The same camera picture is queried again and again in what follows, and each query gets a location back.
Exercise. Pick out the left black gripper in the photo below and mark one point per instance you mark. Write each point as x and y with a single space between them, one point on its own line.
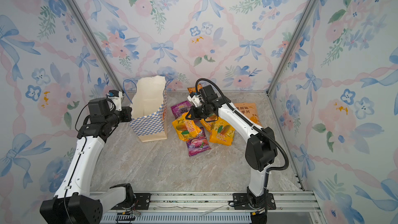
127 111

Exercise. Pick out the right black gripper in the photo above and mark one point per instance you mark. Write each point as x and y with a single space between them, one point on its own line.
195 115

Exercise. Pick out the blue checkered paper bag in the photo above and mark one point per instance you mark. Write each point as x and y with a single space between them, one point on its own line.
149 108

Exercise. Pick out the yellow mango candy bag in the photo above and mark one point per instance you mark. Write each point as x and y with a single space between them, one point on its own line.
186 129
209 122
222 133

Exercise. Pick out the purple grape candy bag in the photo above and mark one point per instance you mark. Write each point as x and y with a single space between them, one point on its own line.
179 109

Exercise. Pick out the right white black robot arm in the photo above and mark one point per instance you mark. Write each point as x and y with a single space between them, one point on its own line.
260 150

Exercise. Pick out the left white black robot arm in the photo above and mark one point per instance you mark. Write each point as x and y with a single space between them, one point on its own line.
72 203

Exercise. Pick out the orange corn chips packet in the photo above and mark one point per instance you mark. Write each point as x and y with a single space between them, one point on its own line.
194 89

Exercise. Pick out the purple Fox's candy packet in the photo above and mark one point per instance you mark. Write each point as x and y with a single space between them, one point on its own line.
198 144

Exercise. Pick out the tan potato chips pouch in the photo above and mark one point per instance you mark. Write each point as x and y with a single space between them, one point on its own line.
250 111

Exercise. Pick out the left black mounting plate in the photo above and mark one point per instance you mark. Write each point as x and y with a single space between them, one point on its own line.
141 201

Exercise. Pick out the black mounting plate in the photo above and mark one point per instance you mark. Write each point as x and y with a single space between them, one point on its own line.
247 201
141 201

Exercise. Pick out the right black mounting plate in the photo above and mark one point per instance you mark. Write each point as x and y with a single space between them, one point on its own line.
247 201

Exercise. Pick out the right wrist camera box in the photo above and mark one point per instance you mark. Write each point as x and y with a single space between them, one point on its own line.
195 99

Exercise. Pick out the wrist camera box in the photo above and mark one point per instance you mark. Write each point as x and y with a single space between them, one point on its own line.
195 99
117 98

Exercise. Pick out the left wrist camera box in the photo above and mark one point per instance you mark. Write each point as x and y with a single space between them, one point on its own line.
117 98

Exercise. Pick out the left aluminium corner post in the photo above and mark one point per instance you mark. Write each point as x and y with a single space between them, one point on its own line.
90 37

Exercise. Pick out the aluminium corner post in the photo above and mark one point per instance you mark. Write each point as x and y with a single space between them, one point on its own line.
299 29
90 37

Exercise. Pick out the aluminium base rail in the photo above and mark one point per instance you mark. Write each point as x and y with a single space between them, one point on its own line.
195 207

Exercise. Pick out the right aluminium corner post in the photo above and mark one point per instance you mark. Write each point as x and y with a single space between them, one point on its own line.
299 29

